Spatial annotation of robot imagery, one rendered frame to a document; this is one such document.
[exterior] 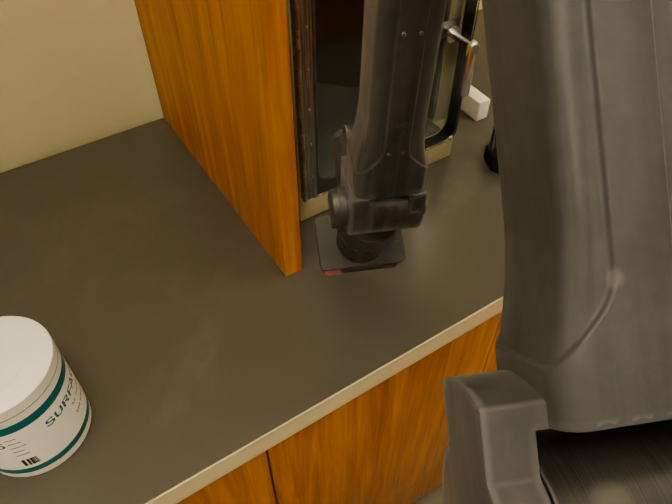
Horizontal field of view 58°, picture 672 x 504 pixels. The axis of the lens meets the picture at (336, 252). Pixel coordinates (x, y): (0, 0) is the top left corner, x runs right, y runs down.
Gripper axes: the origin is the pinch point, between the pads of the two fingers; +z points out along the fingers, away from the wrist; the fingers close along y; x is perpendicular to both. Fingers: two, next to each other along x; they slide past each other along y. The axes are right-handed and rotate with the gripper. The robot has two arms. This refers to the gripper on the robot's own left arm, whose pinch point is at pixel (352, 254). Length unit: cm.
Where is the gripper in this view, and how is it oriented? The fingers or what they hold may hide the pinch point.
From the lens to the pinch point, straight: 80.7
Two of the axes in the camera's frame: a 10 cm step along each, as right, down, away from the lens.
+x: 1.3, 9.7, -2.0
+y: -9.9, 1.1, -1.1
